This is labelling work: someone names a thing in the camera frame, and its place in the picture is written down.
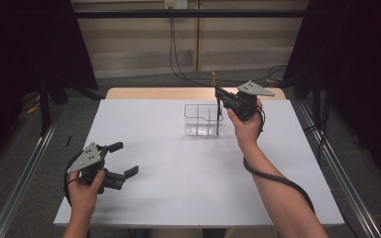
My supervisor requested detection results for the black power cable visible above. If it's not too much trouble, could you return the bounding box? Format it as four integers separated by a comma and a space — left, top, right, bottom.
171, 8, 287, 84
168, 8, 290, 88

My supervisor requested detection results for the wooden desk with dark edge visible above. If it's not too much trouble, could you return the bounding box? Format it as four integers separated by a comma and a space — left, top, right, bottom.
70, 0, 311, 20

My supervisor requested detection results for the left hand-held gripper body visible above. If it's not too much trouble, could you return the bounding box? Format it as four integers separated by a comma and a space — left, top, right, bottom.
65, 141, 127, 195

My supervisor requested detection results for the white table sheet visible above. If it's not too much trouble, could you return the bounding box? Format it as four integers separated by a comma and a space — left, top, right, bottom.
53, 97, 345, 229

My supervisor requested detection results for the white wall socket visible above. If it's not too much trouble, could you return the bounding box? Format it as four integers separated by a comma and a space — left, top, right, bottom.
164, 0, 190, 10

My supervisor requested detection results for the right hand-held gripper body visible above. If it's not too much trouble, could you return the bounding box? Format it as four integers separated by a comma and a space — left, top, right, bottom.
222, 79, 276, 123

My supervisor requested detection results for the aluminium rail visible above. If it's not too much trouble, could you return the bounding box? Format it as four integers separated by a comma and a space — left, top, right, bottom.
298, 101, 381, 238
0, 104, 67, 238

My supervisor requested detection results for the wooden table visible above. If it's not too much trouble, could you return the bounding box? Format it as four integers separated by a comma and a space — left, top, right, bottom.
104, 86, 288, 101

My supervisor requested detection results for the person's right hand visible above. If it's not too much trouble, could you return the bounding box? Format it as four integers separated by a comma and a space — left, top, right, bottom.
226, 97, 265, 151

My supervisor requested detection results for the black metal stand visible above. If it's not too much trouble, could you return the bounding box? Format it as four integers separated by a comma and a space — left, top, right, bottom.
37, 78, 53, 137
312, 71, 324, 134

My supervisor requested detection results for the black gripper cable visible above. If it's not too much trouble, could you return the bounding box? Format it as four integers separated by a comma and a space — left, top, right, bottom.
242, 104, 317, 215
63, 152, 81, 207

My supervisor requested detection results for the black pencil with orange end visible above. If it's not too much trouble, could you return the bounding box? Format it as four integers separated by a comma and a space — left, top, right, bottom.
211, 70, 221, 137

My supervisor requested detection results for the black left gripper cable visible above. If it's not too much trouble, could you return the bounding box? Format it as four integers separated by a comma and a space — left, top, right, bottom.
63, 152, 81, 207

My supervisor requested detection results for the black curtain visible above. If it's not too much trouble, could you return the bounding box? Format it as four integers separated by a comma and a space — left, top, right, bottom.
0, 0, 99, 178
282, 0, 381, 191

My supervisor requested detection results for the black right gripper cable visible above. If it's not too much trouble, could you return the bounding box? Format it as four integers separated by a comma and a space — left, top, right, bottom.
242, 104, 317, 215

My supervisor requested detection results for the person's left hand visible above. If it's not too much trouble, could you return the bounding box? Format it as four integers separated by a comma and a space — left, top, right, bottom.
66, 170, 107, 216

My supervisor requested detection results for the clear acrylic organizer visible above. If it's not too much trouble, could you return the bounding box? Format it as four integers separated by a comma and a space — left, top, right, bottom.
184, 103, 224, 138

